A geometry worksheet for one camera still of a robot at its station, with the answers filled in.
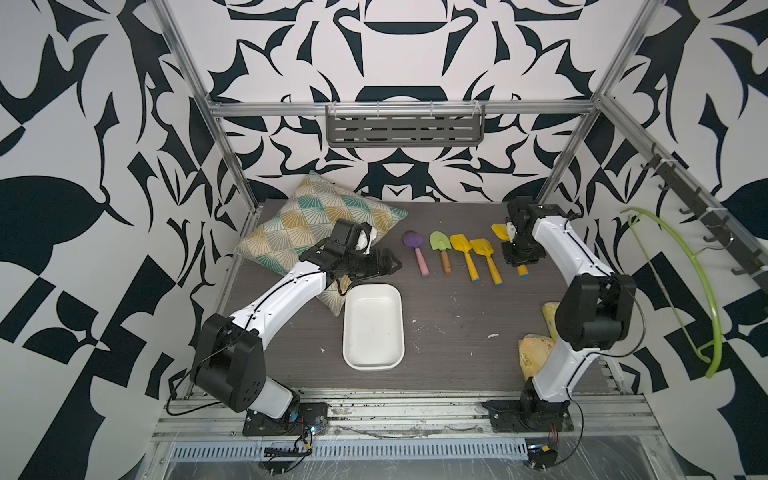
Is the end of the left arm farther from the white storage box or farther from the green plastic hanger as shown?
the green plastic hanger

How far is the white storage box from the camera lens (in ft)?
2.71

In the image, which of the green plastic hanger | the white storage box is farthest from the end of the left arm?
the green plastic hanger
